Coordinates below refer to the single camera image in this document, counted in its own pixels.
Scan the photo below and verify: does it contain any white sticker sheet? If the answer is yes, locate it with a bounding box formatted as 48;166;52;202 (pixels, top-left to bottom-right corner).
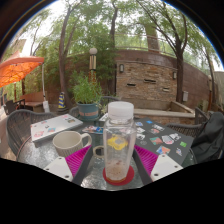
99;113;110;123

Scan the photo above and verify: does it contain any black backpack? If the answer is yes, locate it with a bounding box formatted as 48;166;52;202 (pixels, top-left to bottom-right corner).
190;111;224;164

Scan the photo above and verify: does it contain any orange patio umbrella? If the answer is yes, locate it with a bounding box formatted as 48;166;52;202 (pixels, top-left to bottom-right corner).
0;54;46;90

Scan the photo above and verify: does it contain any dark wicker lounge chair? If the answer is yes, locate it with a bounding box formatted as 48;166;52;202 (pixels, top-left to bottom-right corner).
3;98;26;116

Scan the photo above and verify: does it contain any clear white-capped plastic bottle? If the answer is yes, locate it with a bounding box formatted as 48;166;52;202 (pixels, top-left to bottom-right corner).
102;101;138;183

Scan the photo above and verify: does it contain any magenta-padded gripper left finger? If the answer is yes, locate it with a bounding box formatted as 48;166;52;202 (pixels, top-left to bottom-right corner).
43;144;95;187

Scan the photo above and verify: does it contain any black stickered laptop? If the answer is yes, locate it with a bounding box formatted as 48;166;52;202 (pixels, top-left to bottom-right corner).
133;117;195;166

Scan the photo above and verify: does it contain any colourful sticker card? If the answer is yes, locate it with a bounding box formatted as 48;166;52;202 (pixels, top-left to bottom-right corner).
82;125;105;135

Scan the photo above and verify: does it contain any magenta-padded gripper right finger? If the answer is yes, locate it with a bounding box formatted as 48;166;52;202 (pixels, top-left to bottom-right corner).
131;144;184;186

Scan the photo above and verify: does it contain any green plant in blue pot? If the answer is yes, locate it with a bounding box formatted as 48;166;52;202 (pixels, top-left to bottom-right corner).
71;74;105;121

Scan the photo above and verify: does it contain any tape roll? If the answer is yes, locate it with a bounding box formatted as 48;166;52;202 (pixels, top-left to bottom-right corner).
92;145;106;160

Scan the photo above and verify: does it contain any grey chair holding backpack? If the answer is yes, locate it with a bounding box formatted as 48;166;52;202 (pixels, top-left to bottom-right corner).
165;122;201;138

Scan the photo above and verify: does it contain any blue yellow striped cone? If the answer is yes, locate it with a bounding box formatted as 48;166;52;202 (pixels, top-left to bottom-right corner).
57;91;67;111

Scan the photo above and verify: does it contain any silver stickered laptop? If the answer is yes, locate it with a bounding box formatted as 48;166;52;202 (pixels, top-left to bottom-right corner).
30;113;84;144

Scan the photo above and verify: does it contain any white ribbed ceramic mug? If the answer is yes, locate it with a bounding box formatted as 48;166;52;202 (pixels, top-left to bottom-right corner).
52;130;93;159

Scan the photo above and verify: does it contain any globe-topped wooden lamp post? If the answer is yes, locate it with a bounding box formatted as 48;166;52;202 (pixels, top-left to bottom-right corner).
88;47;99;83

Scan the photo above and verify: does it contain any grey wall utility box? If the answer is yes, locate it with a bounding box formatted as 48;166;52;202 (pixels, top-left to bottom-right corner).
182;90;190;103

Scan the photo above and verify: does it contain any wooden bench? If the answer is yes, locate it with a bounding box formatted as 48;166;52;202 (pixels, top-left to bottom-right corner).
19;91;46;113

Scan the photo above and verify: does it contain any flat round red coaster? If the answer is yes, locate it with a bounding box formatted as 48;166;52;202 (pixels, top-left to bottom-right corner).
102;164;136;187

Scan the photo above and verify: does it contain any grey wicker chair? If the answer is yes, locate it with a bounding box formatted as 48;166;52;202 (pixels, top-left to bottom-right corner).
5;109;58;158

